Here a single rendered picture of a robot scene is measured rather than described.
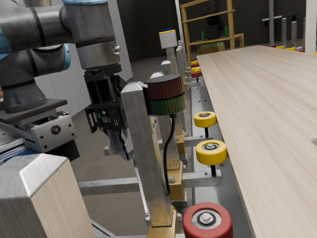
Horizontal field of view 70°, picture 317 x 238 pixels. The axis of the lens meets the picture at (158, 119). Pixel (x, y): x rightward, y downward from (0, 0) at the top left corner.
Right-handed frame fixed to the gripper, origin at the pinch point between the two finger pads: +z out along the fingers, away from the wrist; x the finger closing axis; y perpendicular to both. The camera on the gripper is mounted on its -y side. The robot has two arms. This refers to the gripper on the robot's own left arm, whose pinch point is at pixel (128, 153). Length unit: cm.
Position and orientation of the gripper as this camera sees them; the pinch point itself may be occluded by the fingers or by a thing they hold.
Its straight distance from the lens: 53.7
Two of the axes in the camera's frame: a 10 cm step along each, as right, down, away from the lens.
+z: 1.8, 9.3, 3.2
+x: 9.8, -1.3, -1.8
